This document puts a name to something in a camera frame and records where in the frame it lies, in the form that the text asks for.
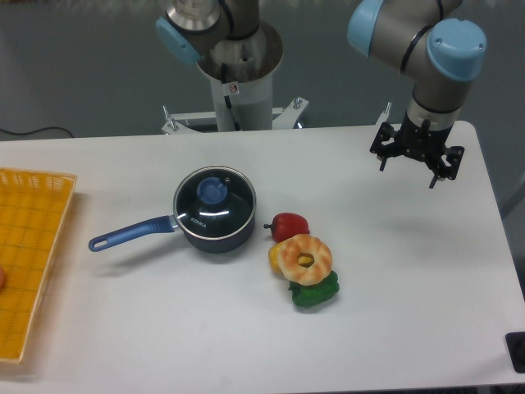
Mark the yellow toy bell pepper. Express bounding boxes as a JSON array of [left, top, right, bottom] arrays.
[[268, 243, 282, 275]]

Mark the glass lid blue knob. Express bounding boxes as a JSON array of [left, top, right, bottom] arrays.
[[173, 166, 256, 240]]

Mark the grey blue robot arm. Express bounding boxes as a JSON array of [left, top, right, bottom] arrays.
[[155, 1, 487, 181]]

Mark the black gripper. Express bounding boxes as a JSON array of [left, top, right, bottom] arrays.
[[370, 113, 465, 189]]

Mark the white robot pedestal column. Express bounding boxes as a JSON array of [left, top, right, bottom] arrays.
[[198, 21, 283, 131]]

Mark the dark blue saucepan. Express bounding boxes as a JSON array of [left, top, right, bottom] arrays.
[[88, 165, 258, 254]]

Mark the orange plastic basket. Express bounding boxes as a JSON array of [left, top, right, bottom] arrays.
[[1, 167, 77, 364]]

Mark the red toy bell pepper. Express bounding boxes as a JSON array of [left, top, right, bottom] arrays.
[[263, 213, 310, 243]]

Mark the white metal base frame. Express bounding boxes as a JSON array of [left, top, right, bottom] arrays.
[[161, 97, 393, 135]]

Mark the black cable on floor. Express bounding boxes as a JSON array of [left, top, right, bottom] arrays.
[[0, 126, 75, 138]]

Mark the green toy bell pepper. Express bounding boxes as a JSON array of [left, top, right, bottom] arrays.
[[288, 271, 340, 308]]

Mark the black table corner fixture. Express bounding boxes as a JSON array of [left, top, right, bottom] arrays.
[[505, 332, 525, 373]]

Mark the toy glazed bagel ring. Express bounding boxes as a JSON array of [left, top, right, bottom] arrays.
[[277, 234, 334, 286]]

